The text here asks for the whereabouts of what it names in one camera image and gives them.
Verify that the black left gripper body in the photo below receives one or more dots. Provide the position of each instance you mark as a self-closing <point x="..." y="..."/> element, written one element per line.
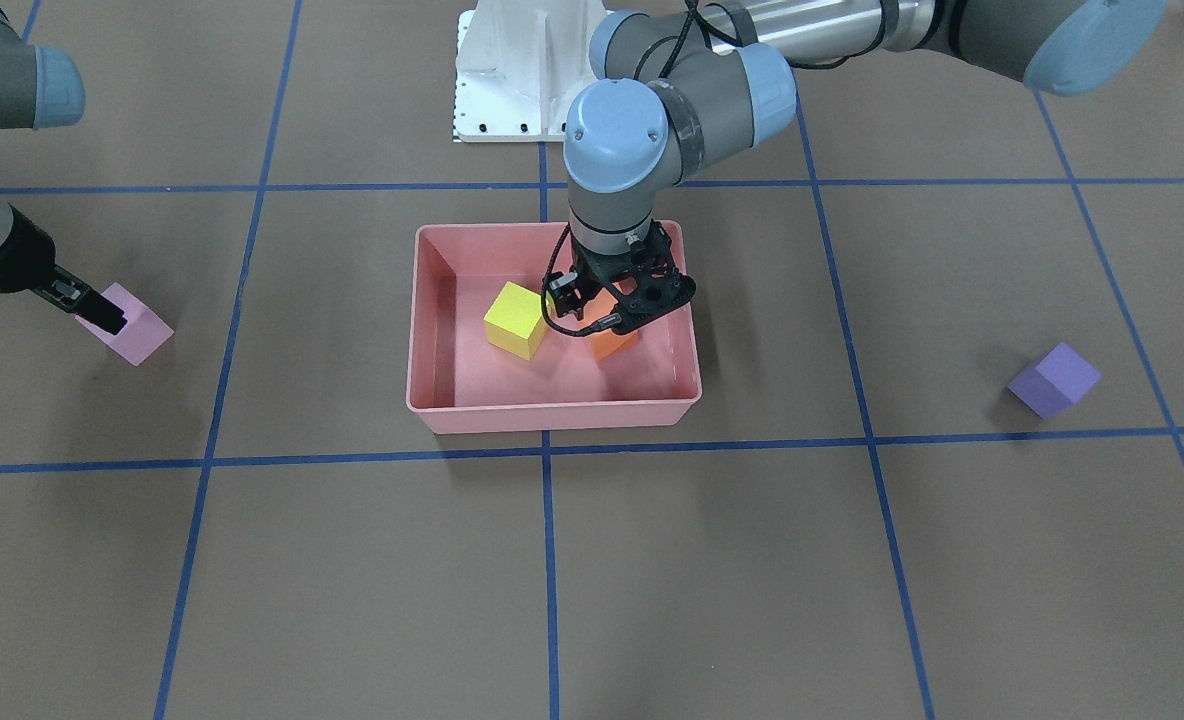
<point x="595" y="266"/>

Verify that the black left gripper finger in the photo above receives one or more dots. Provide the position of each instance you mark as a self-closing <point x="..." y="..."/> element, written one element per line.
<point x="570" y="294"/>

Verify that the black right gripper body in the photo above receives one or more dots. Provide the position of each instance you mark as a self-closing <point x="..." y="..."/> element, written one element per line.
<point x="14" y="258"/>

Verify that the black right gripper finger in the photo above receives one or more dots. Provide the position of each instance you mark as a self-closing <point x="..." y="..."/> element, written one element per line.
<point x="68" y="293"/>

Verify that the yellow foam block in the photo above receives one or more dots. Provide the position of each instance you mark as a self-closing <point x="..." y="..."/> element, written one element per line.
<point x="514" y="321"/>

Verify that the orange foam block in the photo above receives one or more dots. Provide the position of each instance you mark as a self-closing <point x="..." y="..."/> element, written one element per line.
<point x="606" y="343"/>

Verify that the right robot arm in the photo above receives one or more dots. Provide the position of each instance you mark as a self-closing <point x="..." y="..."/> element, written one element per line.
<point x="41" y="88"/>

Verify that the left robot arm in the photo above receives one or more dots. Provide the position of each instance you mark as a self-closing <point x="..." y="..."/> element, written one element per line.
<point x="675" y="95"/>

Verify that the pink foam block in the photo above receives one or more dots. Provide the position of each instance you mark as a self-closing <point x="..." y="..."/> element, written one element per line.
<point x="144" y="333"/>

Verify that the purple foam block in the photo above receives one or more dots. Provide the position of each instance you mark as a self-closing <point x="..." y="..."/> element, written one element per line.
<point x="1056" y="381"/>

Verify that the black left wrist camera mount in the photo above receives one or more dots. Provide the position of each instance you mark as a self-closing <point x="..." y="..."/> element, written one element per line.
<point x="670" y="288"/>

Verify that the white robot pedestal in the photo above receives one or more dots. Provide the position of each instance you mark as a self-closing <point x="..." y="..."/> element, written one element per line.
<point x="519" y="65"/>

